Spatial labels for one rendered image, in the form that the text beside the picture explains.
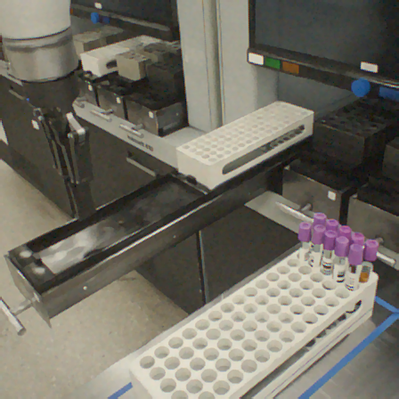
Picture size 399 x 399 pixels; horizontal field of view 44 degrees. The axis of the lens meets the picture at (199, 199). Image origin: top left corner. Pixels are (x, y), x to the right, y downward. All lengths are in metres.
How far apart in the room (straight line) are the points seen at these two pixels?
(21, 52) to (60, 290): 0.34
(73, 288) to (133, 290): 1.14
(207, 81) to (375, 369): 0.80
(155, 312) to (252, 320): 1.27
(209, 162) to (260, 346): 0.43
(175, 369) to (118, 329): 1.26
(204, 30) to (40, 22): 0.57
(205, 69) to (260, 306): 0.74
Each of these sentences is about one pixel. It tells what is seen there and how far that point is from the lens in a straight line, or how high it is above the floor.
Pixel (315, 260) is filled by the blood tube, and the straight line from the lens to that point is 0.63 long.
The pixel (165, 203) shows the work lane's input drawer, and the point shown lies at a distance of 0.90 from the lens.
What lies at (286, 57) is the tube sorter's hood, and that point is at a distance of 0.98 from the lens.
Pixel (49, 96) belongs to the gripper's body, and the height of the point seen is 1.06.
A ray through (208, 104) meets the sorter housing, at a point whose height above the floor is 0.82.
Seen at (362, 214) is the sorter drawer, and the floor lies 0.78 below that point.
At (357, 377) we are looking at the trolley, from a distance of 0.61.
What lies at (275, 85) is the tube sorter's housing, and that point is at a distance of 1.15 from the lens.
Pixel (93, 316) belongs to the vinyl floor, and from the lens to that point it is 1.86.
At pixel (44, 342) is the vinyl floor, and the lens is 1.84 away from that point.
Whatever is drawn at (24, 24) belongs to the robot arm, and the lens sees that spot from 0.67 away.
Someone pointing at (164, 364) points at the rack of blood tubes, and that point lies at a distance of 0.53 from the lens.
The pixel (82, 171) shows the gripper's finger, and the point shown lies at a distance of 0.74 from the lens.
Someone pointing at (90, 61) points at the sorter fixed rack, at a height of 0.85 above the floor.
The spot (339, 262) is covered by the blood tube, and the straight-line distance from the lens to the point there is 0.60.
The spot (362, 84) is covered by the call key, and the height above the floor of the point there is 0.99.
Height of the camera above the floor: 1.30
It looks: 34 degrees down
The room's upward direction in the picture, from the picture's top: 5 degrees counter-clockwise
